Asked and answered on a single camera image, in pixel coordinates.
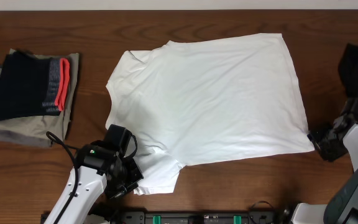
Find white t-shirt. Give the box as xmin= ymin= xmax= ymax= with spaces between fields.
xmin=106 ymin=33 xmax=313 ymax=195

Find folded grey red-trimmed garment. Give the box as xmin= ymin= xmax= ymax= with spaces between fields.
xmin=42 ymin=57 xmax=70 ymax=114

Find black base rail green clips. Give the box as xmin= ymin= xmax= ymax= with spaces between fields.
xmin=40 ymin=210 xmax=291 ymax=224

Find folded black garment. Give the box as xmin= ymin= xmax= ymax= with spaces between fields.
xmin=0 ymin=52 xmax=51 ymax=121

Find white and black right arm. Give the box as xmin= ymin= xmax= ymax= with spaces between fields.
xmin=288 ymin=103 xmax=358 ymax=224

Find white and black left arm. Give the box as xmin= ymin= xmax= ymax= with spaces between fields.
xmin=45 ymin=139 xmax=143 ymax=223

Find folded khaki garment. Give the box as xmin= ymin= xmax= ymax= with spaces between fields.
xmin=0 ymin=53 xmax=80 ymax=140

